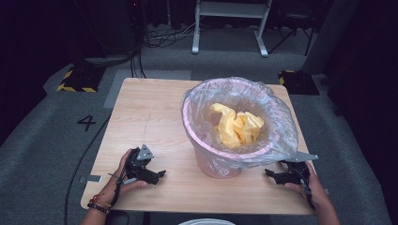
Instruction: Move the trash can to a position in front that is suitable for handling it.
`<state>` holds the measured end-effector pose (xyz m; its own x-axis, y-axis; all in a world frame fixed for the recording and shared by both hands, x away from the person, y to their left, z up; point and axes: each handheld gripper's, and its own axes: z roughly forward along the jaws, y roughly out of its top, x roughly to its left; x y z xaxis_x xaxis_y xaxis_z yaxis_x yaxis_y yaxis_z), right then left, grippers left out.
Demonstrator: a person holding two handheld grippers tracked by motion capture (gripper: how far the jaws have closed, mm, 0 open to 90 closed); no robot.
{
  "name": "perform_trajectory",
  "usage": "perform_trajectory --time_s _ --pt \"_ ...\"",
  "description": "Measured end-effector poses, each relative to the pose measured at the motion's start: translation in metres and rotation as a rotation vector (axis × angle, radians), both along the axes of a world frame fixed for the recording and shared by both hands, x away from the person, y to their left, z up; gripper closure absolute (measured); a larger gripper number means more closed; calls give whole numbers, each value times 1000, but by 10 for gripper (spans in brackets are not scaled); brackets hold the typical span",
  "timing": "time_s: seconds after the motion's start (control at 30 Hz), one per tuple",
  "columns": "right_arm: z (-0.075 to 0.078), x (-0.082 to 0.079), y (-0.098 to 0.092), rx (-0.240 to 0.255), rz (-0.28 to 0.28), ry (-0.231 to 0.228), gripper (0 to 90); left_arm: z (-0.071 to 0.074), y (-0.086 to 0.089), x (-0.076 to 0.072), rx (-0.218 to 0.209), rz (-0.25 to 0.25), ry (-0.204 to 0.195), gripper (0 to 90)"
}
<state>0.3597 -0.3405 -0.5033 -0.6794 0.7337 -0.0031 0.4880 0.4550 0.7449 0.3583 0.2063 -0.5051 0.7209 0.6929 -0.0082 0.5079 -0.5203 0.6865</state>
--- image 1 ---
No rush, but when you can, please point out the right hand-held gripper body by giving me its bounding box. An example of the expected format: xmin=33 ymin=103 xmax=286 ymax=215
xmin=281 ymin=151 xmax=319 ymax=186

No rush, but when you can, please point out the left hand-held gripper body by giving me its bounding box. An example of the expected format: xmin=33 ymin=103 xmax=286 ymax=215
xmin=124 ymin=143 xmax=157 ymax=182

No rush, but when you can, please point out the pink bin with plastic liner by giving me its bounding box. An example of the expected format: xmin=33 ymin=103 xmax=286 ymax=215
xmin=180 ymin=76 xmax=299 ymax=178

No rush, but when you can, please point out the person's right hand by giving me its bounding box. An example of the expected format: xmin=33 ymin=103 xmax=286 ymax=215
xmin=283 ymin=161 xmax=330 ymax=209

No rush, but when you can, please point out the person's left hand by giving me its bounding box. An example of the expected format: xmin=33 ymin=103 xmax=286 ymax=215
xmin=98 ymin=148 xmax=148 ymax=206

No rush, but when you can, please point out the grey tape strip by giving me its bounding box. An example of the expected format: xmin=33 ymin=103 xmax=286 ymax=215
xmin=78 ymin=174 xmax=103 ymax=184

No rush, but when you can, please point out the black rounded object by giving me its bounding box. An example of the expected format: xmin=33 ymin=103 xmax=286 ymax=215
xmin=104 ymin=210 xmax=130 ymax=225

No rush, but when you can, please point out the crumpled yellow paper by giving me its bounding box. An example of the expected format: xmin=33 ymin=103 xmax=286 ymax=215
xmin=208 ymin=102 xmax=266 ymax=149

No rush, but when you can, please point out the white round object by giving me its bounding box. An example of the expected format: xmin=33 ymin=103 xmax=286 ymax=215
xmin=177 ymin=217 xmax=237 ymax=225

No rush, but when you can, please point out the grey floor mat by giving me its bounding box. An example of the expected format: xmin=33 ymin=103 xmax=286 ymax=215
xmin=102 ymin=68 xmax=192 ymax=110

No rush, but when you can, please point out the black folding stand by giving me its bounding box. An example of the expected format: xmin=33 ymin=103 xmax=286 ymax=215
xmin=268 ymin=10 xmax=316 ymax=58

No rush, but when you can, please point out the grey slanted pillar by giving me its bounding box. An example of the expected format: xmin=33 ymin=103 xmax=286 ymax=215
xmin=300 ymin=0 xmax=361 ymax=76

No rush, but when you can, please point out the right hand-held gripper cable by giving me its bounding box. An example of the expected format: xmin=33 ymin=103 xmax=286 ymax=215
xmin=297 ymin=174 xmax=316 ymax=211

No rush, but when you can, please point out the hand-held gripper cable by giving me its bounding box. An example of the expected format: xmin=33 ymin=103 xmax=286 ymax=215
xmin=297 ymin=174 xmax=316 ymax=211
xmin=107 ymin=165 xmax=139 ymax=208

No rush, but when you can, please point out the left hand-held gripper cable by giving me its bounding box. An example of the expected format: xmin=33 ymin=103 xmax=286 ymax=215
xmin=107 ymin=165 xmax=139 ymax=208

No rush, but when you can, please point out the red and yellow string bracelet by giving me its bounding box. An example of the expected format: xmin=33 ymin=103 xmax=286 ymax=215
xmin=90 ymin=194 xmax=113 ymax=209

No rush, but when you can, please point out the long black floor cable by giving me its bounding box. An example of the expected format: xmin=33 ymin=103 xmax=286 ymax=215
xmin=63 ymin=113 xmax=113 ymax=225

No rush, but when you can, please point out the dark bead bracelet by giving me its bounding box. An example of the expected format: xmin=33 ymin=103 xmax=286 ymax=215
xmin=86 ymin=202 xmax=111 ymax=215

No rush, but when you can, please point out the black yellow striped base plate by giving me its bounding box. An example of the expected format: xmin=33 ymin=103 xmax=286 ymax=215
xmin=278 ymin=69 xmax=321 ymax=97
xmin=56 ymin=65 xmax=107 ymax=94

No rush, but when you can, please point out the bundle of floor cables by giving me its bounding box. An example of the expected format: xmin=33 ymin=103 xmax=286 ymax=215
xmin=130 ymin=22 xmax=201 ymax=79

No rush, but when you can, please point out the white metal stand frame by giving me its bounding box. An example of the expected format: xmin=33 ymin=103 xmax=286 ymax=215
xmin=191 ymin=0 xmax=274 ymax=59

